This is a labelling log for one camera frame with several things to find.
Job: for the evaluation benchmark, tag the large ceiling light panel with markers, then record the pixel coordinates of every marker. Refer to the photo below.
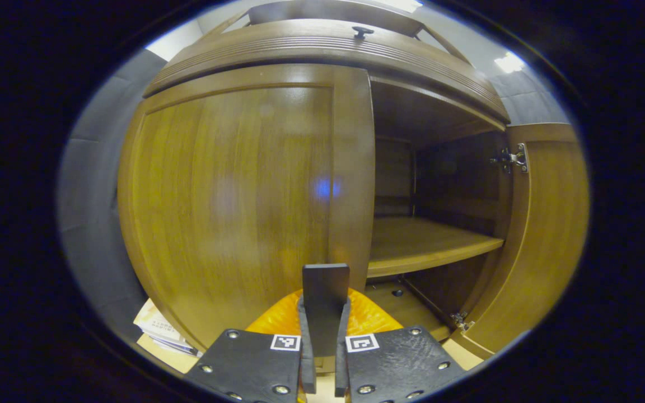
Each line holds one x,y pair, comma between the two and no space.
403,4

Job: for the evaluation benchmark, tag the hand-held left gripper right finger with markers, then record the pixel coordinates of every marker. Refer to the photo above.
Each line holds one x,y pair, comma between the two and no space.
341,364

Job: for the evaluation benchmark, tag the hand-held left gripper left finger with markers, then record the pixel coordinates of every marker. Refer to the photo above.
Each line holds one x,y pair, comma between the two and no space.
307,364

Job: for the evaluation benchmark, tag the wooden double-door shoe cabinet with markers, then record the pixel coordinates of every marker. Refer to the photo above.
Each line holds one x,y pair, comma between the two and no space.
429,240

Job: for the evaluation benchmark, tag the small ceiling light panel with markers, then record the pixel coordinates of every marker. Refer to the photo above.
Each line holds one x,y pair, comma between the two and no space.
509,62

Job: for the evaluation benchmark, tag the wooden drawer with black knob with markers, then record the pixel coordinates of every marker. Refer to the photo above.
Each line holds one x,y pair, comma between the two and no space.
300,42

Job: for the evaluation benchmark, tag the wooden shoe cabinet door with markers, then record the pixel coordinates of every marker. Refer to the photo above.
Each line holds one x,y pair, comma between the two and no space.
552,224
227,196

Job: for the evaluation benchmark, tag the stack of white books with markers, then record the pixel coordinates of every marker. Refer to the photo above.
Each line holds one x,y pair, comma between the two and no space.
160,330

